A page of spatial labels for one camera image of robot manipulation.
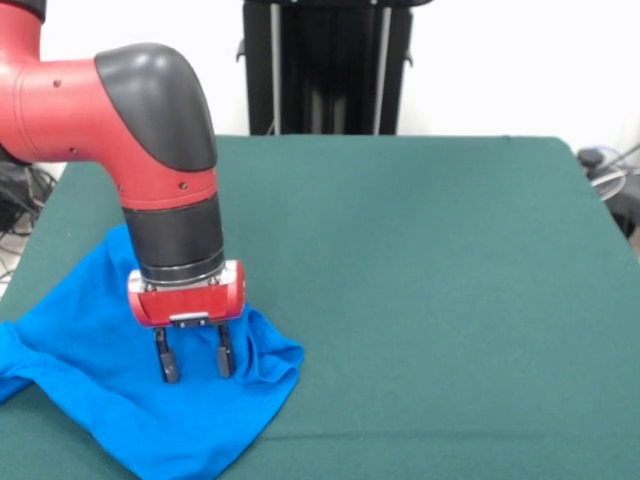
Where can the blue shirt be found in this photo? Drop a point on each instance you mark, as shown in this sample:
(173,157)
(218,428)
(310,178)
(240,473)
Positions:
(100,375)

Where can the dark green table cloth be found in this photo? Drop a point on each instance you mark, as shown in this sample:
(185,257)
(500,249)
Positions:
(425,325)

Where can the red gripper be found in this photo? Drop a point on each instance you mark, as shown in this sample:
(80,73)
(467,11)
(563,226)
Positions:
(190,305)

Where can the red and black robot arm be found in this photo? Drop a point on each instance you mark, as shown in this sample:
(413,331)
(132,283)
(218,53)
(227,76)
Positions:
(125,130)

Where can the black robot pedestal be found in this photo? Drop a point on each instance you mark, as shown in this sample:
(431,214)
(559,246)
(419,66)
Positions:
(325,65)

